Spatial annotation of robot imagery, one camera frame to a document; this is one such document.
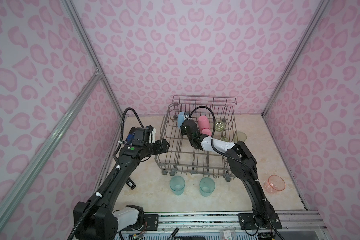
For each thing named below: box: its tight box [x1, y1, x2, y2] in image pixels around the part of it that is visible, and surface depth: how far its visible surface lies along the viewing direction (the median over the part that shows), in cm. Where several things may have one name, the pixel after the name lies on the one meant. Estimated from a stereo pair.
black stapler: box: [125, 177, 137, 190], surface depth 85 cm
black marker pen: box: [167, 227, 179, 240], surface depth 71 cm
